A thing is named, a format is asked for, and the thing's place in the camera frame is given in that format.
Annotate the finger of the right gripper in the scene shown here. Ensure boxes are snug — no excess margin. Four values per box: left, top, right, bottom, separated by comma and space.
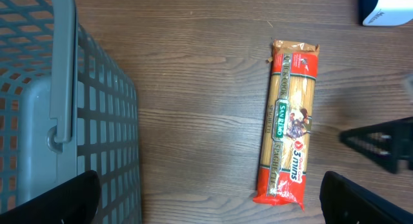
339, 117, 412, 174

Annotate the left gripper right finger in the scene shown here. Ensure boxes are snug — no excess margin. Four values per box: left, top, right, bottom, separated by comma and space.
319, 171, 412, 224

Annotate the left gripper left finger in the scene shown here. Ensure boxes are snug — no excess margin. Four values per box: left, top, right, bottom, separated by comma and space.
1, 170, 101, 224

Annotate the spaghetti packet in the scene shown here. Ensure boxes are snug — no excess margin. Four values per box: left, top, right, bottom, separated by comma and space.
253, 40, 319, 207

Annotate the white barcode scanner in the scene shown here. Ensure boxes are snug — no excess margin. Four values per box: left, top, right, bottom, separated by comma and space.
358, 0, 412, 26

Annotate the grey plastic basket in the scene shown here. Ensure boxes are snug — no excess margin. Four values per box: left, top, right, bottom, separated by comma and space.
1, 0, 143, 223

